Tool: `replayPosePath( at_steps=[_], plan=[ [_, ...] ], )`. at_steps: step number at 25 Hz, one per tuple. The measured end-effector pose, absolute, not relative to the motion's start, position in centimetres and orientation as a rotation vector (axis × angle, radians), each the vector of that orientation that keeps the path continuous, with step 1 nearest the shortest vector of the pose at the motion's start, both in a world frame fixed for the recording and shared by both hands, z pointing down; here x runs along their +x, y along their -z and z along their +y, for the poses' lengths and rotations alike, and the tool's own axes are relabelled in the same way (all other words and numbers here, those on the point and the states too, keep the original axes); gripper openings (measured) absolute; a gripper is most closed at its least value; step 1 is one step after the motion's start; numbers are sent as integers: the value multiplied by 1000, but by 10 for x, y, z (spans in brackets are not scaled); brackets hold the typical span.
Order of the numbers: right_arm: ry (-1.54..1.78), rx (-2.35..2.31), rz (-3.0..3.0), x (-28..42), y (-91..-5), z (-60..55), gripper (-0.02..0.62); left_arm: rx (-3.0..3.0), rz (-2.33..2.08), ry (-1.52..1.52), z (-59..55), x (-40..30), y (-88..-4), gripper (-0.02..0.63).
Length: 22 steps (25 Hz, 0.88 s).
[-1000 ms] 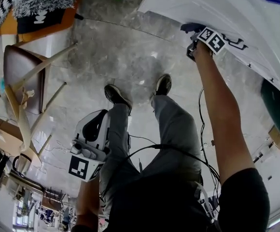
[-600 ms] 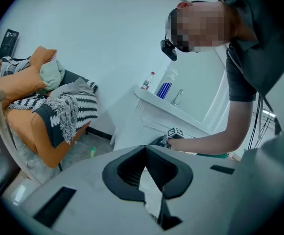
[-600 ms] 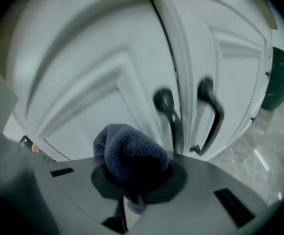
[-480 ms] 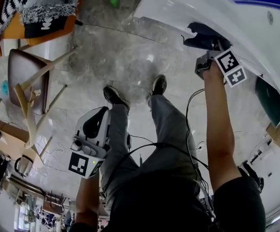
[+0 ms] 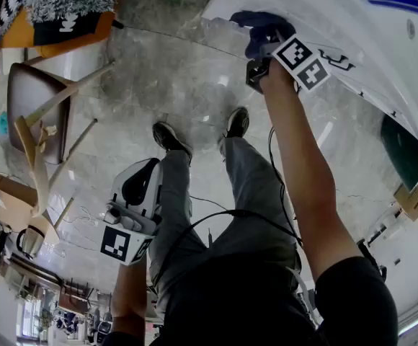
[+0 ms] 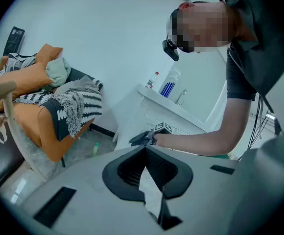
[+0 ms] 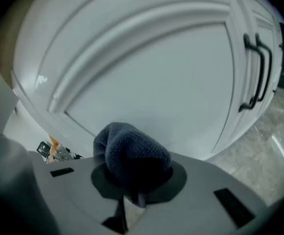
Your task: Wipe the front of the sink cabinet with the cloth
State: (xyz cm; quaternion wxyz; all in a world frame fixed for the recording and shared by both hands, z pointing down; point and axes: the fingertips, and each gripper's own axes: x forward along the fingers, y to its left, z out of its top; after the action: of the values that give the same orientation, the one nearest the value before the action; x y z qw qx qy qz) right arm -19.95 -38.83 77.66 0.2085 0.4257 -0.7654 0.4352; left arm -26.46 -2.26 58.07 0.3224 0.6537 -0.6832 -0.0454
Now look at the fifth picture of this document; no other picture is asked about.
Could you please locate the dark blue cloth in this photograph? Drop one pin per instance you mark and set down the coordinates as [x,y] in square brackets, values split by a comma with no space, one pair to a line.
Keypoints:
[257,25]

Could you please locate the black cushion with white print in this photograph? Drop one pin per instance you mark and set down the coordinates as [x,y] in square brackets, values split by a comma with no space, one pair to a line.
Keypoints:
[65,27]

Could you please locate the person's right forearm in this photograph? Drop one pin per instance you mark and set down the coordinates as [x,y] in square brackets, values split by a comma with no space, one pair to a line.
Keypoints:
[302,164]

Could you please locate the person's black shirt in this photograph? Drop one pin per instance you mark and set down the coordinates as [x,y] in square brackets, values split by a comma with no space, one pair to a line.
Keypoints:
[238,301]

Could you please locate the person's grey trousers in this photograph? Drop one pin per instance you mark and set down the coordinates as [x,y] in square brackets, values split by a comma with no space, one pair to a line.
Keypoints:
[245,207]

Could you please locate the dark green panel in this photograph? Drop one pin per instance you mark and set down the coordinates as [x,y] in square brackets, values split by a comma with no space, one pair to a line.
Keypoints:
[401,153]

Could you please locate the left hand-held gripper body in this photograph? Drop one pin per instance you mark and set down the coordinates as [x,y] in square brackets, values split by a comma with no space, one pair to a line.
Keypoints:
[137,218]

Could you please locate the wooden table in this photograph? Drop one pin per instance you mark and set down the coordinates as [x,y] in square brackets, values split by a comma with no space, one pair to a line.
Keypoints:
[11,197]

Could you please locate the person's left forearm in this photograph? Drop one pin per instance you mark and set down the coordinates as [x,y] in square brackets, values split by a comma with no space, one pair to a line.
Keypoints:
[129,294]

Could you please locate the cardboard box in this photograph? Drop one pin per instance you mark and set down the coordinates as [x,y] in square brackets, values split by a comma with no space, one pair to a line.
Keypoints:
[412,198]

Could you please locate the teal small object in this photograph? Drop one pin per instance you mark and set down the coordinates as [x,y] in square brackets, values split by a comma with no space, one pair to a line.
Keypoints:
[2,124]

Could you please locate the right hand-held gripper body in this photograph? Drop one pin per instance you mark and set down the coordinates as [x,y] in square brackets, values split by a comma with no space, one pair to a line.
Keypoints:
[299,58]

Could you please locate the person's right dark shoe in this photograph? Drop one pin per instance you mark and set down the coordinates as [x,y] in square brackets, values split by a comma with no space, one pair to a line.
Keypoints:
[238,121]

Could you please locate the person's dark shoe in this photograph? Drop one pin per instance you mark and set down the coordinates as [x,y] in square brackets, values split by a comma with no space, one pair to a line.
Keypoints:
[167,137]
[238,121]

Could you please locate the person's left dark shoe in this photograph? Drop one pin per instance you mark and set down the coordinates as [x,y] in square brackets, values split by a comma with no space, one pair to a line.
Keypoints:
[167,137]

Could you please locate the wooden chair with brown seat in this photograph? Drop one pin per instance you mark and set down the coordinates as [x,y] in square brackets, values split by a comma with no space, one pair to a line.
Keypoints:
[32,106]

